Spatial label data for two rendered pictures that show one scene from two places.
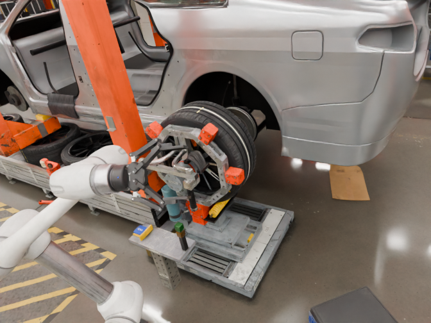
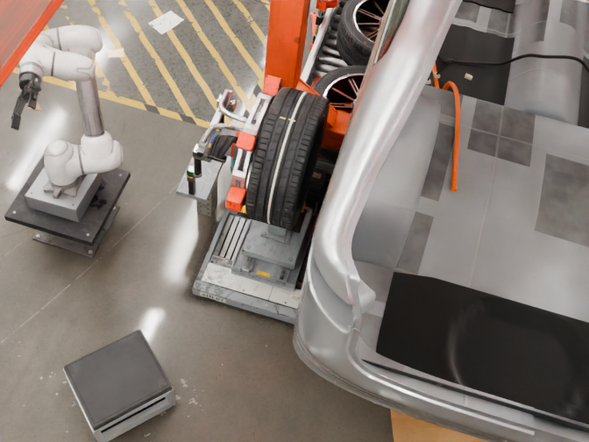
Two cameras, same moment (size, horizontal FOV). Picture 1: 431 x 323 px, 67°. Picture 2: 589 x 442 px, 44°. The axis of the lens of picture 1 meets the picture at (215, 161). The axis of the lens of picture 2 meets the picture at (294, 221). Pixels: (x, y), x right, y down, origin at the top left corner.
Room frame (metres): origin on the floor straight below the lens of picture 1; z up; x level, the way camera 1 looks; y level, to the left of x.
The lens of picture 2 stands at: (0.86, -1.96, 3.62)
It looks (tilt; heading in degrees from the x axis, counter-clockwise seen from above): 56 degrees down; 62
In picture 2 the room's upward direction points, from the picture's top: 10 degrees clockwise
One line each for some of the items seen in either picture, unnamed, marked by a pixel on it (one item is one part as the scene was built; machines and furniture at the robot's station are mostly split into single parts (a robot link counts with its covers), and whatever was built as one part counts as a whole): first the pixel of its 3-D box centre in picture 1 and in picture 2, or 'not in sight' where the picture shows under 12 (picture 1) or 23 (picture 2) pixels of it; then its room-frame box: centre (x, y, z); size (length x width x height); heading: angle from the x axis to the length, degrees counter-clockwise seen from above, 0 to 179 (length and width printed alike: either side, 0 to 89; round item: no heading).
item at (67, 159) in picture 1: (97, 154); (387, 34); (3.01, 1.20, 0.39); 0.66 x 0.66 x 0.24
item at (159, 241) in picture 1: (161, 241); (204, 167); (1.54, 0.43, 0.44); 0.43 x 0.17 x 0.03; 54
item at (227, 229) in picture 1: (215, 213); (280, 218); (1.85, 0.06, 0.32); 0.40 x 0.30 x 0.28; 54
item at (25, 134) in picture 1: (31, 123); not in sight; (3.40, 1.91, 0.69); 0.52 x 0.17 x 0.35; 144
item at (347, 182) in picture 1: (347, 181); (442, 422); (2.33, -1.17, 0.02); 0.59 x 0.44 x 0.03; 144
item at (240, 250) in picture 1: (222, 232); (275, 242); (1.83, 0.04, 0.13); 0.50 x 0.36 x 0.10; 54
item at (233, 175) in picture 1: (234, 175); (236, 198); (1.54, -0.09, 0.85); 0.09 x 0.08 x 0.07; 54
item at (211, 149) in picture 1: (190, 166); (255, 148); (1.72, 0.16, 0.85); 0.54 x 0.07 x 0.54; 54
